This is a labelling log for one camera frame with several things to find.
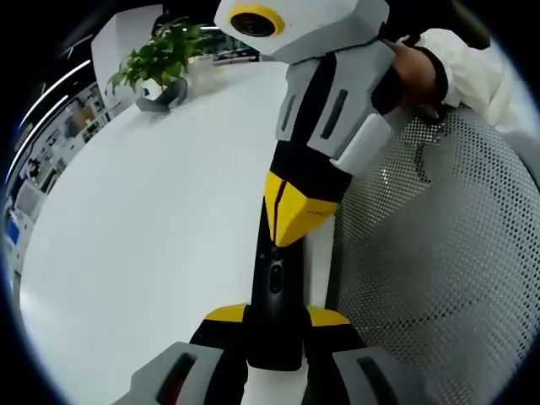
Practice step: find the clear plant pot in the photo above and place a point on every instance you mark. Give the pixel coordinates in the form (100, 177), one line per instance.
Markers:
(203, 72)

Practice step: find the green leafy plant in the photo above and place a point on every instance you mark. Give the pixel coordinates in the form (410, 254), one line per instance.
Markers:
(162, 50)

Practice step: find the person's right hand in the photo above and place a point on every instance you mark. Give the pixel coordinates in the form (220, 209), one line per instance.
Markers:
(422, 80)

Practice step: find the ceiling light strip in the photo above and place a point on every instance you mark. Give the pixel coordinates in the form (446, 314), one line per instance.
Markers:
(42, 111)
(76, 69)

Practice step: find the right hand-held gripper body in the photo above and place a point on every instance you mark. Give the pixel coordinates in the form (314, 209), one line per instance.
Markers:
(320, 25)

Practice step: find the black remote control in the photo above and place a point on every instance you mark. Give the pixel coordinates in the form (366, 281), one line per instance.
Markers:
(274, 304)

